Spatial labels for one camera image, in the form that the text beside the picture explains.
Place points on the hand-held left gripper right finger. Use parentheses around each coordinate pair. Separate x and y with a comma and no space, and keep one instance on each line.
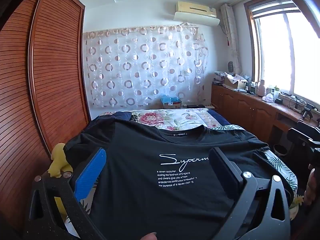
(225,170)

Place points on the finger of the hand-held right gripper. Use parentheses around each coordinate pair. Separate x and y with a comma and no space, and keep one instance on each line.
(310,125)
(300,137)

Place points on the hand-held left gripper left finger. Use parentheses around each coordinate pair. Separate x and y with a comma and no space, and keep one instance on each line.
(88,177)

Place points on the black printed t-shirt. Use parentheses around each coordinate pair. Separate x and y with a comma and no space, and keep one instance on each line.
(150,197)

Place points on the person's right hand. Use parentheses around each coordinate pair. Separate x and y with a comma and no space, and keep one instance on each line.
(311,182)

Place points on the person's left hand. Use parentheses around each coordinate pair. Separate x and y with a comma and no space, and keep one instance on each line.
(150,236)

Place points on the dark waste bin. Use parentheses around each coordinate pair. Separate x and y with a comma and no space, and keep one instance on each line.
(281,151)

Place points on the yellow plush toy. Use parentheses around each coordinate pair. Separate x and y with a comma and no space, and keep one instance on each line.
(58,160)

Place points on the green-capped bottle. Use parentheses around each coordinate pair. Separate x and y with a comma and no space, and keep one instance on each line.
(276,93)

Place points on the dark floral cushion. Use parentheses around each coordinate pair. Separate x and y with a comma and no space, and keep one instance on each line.
(297,200)

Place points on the pale purple plastic bag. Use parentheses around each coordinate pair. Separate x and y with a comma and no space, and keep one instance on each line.
(268,98)

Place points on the long wooden cabinet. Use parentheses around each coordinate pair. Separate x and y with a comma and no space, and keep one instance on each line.
(250,110)

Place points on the white jug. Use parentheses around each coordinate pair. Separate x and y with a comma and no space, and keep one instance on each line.
(261,88)

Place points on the floral quilt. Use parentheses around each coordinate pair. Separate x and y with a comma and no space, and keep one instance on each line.
(175,118)

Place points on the wooden framed window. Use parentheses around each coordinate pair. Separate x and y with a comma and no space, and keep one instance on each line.
(282,50)

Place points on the open cardboard box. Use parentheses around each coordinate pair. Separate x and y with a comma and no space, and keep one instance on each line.
(235,82)

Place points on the blue tissue box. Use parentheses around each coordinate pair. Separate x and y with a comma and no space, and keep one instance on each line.
(171,102)

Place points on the wooden slatted wardrobe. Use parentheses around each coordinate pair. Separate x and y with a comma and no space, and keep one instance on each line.
(50,80)

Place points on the circle-print sheer curtain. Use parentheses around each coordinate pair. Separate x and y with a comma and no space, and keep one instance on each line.
(145,67)

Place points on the patterned window curtain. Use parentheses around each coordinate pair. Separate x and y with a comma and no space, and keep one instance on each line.
(231,30)

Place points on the dark oval wall object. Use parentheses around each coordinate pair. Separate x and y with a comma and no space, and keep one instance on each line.
(231,67)

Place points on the wall air conditioner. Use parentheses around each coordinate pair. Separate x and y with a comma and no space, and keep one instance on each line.
(195,13)

